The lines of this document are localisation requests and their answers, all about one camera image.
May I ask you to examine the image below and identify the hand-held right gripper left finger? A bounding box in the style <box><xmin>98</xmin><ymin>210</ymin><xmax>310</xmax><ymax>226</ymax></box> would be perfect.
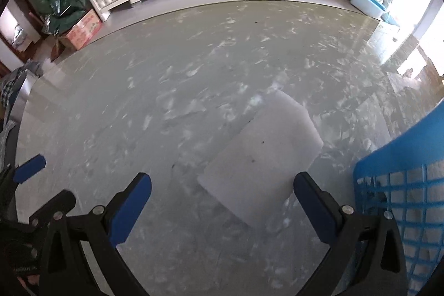
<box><xmin>39</xmin><ymin>172</ymin><xmax>153</xmax><ymax>296</ymax></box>

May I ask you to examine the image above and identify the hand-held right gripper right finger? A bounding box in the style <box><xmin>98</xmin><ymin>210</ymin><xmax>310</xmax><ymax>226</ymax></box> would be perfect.
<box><xmin>293</xmin><ymin>171</ymin><xmax>408</xmax><ymax>296</ymax></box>

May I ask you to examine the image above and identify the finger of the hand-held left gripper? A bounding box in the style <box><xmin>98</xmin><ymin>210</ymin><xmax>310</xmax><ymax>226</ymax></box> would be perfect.
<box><xmin>29</xmin><ymin>190</ymin><xmax>77</xmax><ymax>231</ymax></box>
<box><xmin>0</xmin><ymin>154</ymin><xmax>47</xmax><ymax>224</ymax></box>

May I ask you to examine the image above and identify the white towel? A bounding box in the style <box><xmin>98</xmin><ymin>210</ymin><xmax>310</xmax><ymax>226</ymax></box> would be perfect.
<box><xmin>196</xmin><ymin>89</ymin><xmax>324</xmax><ymax>231</ymax></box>

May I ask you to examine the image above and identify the blue plastic laundry basket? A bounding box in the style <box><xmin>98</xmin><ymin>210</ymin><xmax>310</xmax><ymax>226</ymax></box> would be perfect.
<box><xmin>353</xmin><ymin>102</ymin><xmax>444</xmax><ymax>296</ymax></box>

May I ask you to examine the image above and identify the person's left hand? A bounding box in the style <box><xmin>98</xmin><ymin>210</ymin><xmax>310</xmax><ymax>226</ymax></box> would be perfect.
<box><xmin>17</xmin><ymin>274</ymin><xmax>40</xmax><ymax>287</ymax></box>

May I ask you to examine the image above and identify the checkered cloth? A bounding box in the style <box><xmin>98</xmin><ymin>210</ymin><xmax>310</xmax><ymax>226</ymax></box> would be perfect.
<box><xmin>0</xmin><ymin>66</ymin><xmax>29</xmax><ymax>111</ymax></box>

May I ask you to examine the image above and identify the pink cardboard box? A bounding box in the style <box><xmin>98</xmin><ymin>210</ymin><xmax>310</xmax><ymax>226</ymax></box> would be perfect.
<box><xmin>60</xmin><ymin>8</ymin><xmax>104</xmax><ymax>50</ymax></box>

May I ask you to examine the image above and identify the green plastic bag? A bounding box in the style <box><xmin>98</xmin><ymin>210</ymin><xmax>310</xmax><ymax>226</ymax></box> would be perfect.
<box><xmin>37</xmin><ymin>0</ymin><xmax>87</xmax><ymax>37</ymax></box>

